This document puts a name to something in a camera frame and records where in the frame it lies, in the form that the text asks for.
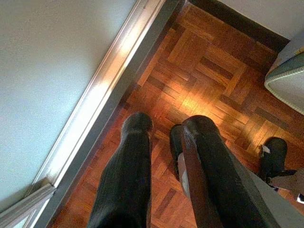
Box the silver robot right leg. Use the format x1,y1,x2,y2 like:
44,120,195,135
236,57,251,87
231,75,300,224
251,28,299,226
270,170,304,204

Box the black robot left foot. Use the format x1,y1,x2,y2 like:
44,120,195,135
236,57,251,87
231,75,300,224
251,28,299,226
170,124,183,181

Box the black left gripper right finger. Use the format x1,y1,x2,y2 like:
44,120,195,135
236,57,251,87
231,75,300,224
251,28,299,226
180,114,281,228

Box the grey quilted mattress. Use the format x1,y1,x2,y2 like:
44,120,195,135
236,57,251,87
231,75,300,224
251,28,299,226
264,39,304,116

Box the black robot right foot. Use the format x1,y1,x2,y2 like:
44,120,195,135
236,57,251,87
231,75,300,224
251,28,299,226
257,137,297,183

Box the dark wooden skirting board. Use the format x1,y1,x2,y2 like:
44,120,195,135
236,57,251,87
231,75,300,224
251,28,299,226
189,0,292,53

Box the black robot foot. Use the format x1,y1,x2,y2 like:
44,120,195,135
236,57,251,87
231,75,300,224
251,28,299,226
257,137,297,183
170,124,183,181

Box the silver metal door frame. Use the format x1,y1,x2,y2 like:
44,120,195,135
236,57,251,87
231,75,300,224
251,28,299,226
0,0,188,228

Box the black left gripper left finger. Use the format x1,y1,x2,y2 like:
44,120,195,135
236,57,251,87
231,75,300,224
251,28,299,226
86,112,154,228

